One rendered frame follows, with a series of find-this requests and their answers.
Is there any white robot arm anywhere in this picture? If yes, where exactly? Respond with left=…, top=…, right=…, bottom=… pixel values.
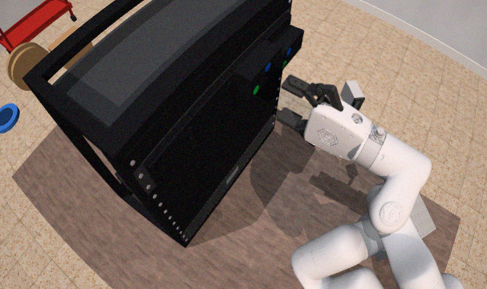
left=291, top=124, right=464, bottom=289

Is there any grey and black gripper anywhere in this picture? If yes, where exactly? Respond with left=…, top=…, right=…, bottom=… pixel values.
left=276, top=75, right=373, bottom=162

